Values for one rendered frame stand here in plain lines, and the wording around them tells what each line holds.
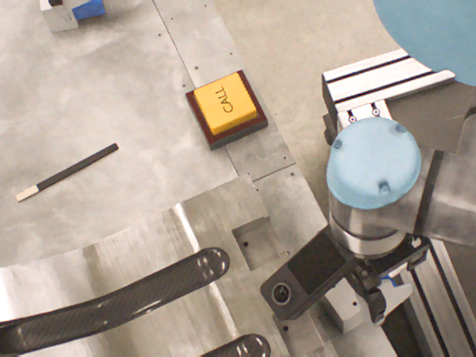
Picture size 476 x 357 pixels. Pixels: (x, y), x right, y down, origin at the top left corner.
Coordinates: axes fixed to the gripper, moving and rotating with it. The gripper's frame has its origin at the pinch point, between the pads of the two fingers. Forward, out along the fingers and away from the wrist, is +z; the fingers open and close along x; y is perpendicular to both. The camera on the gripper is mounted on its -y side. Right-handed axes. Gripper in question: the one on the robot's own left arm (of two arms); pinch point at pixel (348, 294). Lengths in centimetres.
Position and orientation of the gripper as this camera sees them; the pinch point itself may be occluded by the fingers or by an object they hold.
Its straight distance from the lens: 122.6
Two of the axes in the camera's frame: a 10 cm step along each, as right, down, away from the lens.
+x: -5.3, -7.6, 3.8
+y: 8.4, -5.2, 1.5
